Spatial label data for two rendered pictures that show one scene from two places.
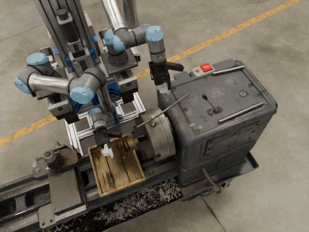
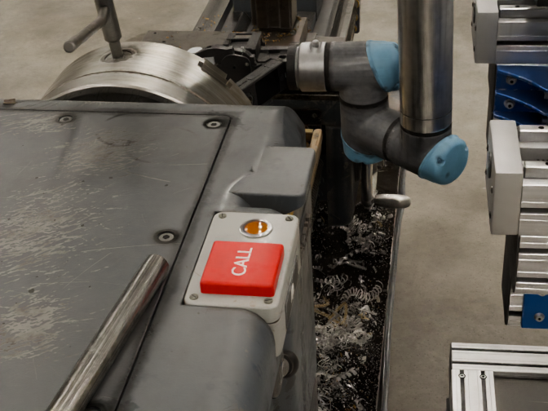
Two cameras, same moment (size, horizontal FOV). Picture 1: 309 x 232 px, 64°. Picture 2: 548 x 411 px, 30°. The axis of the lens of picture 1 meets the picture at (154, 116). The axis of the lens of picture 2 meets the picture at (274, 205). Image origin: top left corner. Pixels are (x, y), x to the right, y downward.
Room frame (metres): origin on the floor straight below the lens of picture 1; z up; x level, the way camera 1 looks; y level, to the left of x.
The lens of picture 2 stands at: (1.41, -0.95, 1.75)
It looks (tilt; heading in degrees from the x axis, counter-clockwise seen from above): 33 degrees down; 117
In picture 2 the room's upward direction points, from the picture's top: 3 degrees counter-clockwise
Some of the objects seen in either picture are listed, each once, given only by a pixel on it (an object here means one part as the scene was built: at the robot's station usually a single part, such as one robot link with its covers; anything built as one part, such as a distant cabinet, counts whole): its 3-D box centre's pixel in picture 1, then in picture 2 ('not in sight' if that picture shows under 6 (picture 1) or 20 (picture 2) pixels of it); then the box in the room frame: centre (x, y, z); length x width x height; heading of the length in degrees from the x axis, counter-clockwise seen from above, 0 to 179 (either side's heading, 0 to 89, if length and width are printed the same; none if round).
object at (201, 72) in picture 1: (203, 72); (246, 280); (1.07, -0.34, 1.23); 0.13 x 0.08 x 0.05; 106
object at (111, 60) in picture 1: (117, 54); not in sight; (1.35, 0.22, 1.21); 0.15 x 0.15 x 0.10
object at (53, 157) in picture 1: (48, 155); not in sight; (0.65, 0.63, 1.13); 0.08 x 0.08 x 0.03
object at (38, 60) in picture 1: (39, 65); not in sight; (1.19, 0.69, 1.33); 0.13 x 0.12 x 0.14; 156
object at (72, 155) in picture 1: (62, 163); (276, 43); (0.65, 0.60, 0.99); 0.20 x 0.10 x 0.05; 106
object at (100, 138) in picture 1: (102, 137); (260, 64); (0.76, 0.34, 1.09); 0.12 x 0.09 x 0.08; 16
